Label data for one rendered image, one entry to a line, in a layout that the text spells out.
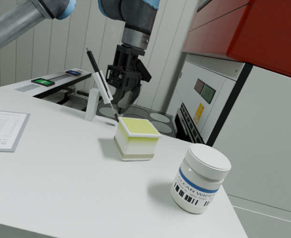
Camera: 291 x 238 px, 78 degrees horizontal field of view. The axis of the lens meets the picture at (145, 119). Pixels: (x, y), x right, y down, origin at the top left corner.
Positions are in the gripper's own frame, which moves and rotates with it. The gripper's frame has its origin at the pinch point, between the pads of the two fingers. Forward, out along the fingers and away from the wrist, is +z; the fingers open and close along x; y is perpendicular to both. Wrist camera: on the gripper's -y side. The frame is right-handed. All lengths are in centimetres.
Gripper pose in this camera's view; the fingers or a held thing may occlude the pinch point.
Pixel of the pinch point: (121, 110)
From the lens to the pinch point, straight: 60.7
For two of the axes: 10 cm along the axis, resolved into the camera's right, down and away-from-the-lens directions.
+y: -5.2, 1.8, -8.4
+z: -2.8, 8.9, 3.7
